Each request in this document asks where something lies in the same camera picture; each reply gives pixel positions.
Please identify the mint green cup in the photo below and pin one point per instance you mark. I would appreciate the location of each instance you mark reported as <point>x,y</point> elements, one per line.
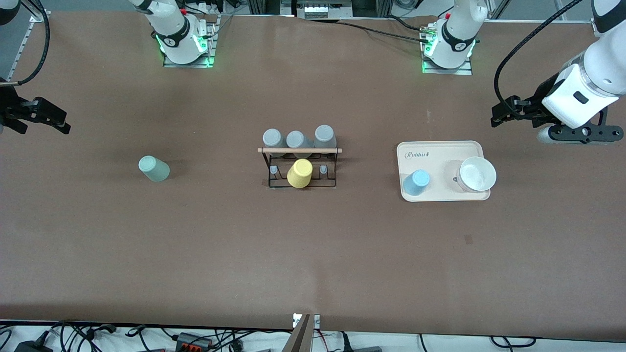
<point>155,169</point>

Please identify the white socket power strip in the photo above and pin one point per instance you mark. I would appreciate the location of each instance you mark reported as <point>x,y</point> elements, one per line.
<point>318,10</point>

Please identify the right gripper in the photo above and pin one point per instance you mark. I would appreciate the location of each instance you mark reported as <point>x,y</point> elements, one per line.
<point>11,106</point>

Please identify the yellow cup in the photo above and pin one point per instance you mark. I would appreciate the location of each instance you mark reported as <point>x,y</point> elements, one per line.
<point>300,173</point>

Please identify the light blue cup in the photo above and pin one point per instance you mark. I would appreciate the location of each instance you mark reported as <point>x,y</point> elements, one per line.
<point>416,182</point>

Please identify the beige rectangular tray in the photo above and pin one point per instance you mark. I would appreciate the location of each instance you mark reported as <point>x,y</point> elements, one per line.
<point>440,166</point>

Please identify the grey cup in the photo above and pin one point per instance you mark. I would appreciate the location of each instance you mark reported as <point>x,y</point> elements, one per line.
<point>296,140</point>
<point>324,136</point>
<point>273,138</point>

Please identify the orange black connector block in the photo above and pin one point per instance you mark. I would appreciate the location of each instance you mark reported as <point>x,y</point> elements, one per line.
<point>193,341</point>

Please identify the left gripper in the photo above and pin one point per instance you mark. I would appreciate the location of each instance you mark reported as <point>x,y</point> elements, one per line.
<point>534,105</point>

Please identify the black power adapter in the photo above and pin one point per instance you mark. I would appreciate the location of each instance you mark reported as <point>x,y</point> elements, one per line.
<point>32,346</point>

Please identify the white bowl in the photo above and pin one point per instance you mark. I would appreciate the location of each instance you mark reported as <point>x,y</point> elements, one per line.
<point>477,174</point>

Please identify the perforated metal rail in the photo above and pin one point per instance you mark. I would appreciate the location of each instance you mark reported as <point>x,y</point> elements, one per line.
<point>22,46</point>

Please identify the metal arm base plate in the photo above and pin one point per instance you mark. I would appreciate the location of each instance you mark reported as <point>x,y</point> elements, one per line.
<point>467,71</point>
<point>211,46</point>

